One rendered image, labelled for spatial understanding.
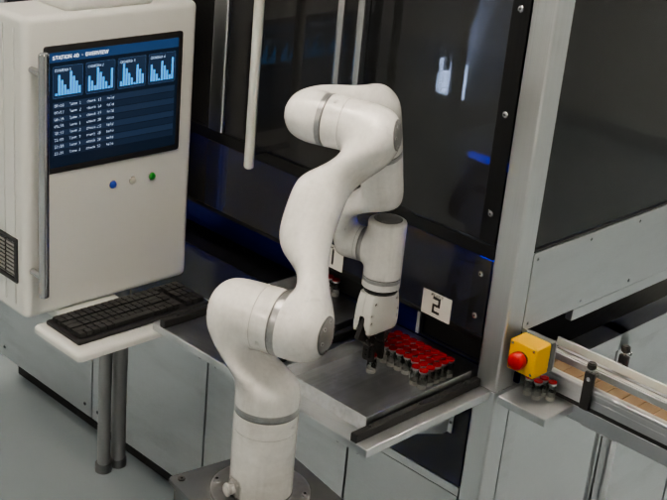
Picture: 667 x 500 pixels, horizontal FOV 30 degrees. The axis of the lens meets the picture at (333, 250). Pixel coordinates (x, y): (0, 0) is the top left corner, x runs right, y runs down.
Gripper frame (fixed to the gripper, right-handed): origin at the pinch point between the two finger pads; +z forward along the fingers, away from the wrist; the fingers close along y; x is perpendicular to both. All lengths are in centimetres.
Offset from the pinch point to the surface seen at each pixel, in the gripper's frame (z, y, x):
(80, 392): 78, -16, -134
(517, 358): -7.0, -12.3, 29.6
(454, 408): 5.9, -3.4, 21.5
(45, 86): -47, 38, -72
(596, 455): 17, -30, 42
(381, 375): 5.6, -0.9, 2.4
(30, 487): 94, 13, -118
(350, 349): 4.4, -2.4, -8.8
